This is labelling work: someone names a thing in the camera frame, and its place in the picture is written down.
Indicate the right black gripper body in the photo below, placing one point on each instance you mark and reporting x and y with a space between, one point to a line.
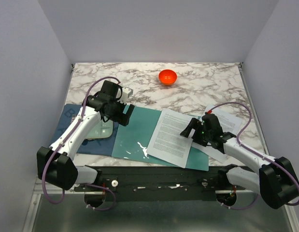
201 136

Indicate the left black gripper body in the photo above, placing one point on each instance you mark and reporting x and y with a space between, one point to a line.
116 113

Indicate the printed white paper sheets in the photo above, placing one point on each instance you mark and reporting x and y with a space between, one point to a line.
229 123

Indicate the teal file folder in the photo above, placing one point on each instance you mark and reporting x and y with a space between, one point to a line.
131 141

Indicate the single printed paper sheet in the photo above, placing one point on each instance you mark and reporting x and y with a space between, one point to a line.
168 145

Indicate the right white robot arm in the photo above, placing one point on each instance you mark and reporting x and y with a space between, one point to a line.
274 179

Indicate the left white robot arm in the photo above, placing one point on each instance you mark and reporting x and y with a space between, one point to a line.
55 163

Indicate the pale green divided plate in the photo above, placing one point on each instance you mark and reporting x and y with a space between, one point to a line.
101 130

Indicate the blue lettered placemat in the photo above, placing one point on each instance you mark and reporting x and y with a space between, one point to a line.
92 147

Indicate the orange plastic bowl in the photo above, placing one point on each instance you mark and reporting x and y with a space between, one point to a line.
167 77

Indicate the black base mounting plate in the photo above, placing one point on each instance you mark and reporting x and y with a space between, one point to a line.
163 183

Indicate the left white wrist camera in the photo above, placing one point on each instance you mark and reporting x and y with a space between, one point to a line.
126 93

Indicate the aluminium extrusion rail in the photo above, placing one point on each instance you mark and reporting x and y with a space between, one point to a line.
187 216

